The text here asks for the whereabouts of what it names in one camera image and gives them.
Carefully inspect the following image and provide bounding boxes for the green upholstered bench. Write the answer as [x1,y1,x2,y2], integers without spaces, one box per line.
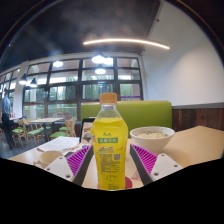
[80,100,173,138]

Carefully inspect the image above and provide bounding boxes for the person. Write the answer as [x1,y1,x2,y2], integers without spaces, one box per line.
[0,88,16,150]

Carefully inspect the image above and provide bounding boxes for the black-framed printed table sign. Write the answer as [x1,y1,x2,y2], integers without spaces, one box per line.
[79,117,98,144]

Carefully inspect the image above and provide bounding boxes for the wooden chairs with green seats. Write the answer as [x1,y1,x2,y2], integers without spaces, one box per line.
[11,117,77,148]

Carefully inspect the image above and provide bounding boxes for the white ceramic bowl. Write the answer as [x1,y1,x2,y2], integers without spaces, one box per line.
[129,125,176,155]

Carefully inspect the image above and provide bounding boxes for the yellow drink bottle orange cap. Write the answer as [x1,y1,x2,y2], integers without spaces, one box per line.
[89,92,129,191]

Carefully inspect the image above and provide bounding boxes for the flat round red coaster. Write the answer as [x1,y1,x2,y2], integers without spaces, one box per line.
[124,175,134,190]

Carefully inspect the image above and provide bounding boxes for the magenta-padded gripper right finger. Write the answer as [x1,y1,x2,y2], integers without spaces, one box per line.
[129,143,184,186]

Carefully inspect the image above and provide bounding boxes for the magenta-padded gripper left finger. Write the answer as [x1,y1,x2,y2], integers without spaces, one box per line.
[44,144,95,187]

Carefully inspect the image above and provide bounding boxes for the white paper sheet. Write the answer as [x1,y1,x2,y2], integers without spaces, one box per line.
[37,135,81,154]

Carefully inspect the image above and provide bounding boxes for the hanging pendant lamps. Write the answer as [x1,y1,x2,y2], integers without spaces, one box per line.
[18,51,114,88]

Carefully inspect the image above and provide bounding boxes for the long curved ceiling light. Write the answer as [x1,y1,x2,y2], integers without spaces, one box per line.
[82,37,171,51]

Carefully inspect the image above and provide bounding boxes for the wooden dining table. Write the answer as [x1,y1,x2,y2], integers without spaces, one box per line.
[29,117,64,141]

